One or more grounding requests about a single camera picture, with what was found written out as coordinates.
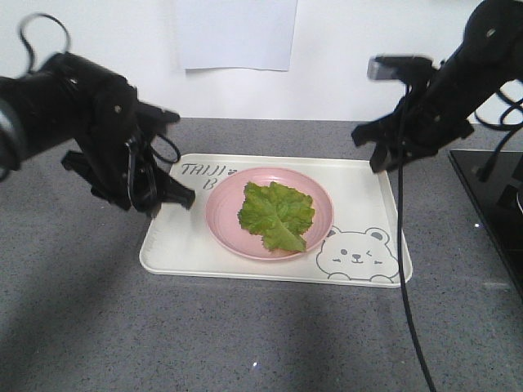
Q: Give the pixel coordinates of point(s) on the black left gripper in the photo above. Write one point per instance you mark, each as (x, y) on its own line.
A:
(124, 172)

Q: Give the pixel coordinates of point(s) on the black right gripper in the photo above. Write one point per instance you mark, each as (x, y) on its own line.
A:
(416, 129)

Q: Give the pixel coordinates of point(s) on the pink round plate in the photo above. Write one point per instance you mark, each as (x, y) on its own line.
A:
(226, 200)

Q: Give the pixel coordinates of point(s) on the cream bear serving tray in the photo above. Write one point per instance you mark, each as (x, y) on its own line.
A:
(362, 247)

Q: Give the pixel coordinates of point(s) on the green lettuce leaf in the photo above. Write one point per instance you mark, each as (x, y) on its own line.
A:
(278, 213)

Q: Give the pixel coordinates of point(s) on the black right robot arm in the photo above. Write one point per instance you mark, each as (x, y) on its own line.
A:
(489, 56)

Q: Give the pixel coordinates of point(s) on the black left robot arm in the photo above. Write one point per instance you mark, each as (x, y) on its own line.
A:
(71, 98)

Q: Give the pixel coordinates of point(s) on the black induction cooktop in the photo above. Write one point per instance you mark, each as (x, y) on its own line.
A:
(497, 200)

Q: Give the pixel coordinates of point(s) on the white paper sheet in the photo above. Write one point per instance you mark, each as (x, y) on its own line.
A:
(235, 34)

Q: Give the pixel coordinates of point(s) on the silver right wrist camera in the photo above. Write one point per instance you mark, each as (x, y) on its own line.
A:
(403, 68)

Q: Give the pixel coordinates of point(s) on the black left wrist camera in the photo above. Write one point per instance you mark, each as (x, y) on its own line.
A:
(154, 121)

